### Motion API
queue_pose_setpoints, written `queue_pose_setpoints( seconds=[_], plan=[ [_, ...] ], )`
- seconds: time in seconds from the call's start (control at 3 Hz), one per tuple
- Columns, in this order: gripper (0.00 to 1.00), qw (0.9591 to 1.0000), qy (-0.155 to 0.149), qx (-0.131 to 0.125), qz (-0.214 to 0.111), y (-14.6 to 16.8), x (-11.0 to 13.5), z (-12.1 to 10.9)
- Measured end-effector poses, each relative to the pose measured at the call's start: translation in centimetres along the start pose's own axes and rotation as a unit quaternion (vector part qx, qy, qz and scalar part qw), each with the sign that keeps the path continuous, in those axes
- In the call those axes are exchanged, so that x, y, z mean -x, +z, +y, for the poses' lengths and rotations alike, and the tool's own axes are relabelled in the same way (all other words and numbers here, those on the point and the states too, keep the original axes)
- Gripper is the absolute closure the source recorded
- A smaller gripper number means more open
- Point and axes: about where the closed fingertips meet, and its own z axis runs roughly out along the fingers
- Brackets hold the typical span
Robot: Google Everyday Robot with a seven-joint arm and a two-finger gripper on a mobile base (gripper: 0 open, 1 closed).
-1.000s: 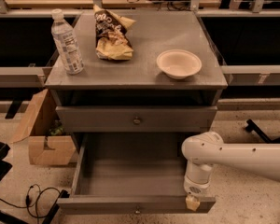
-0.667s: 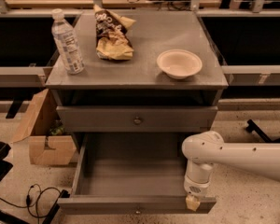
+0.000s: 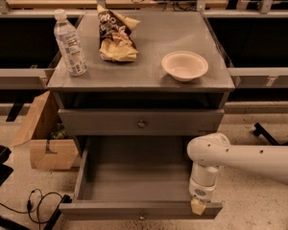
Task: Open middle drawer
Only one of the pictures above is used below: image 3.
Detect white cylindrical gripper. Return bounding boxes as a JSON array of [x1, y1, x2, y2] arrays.
[[189, 163, 220, 216]]

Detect grey drawer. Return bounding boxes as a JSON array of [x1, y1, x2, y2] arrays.
[[60, 136, 223, 220], [59, 109, 224, 136]]

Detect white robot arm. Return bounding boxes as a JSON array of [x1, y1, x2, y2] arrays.
[[187, 133, 288, 230]]

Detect grey drawer cabinet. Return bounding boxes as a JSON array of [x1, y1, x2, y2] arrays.
[[46, 11, 236, 177]]

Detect grey top drawer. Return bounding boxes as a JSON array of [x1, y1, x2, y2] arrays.
[[59, 109, 224, 136]]

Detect black stand leg right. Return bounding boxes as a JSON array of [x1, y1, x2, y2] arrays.
[[252, 123, 288, 146]]

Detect white paper bowl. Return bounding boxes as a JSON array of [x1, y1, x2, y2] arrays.
[[161, 51, 208, 82]]

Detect brown cardboard box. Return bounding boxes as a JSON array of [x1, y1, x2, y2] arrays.
[[12, 91, 79, 170]]

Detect yellow black chip bag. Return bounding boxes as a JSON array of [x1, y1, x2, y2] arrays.
[[97, 5, 139, 62]]

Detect clear plastic water bottle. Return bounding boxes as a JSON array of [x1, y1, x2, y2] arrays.
[[54, 9, 87, 77]]

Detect black cable on floor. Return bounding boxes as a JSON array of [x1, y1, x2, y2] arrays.
[[0, 189, 65, 225]]

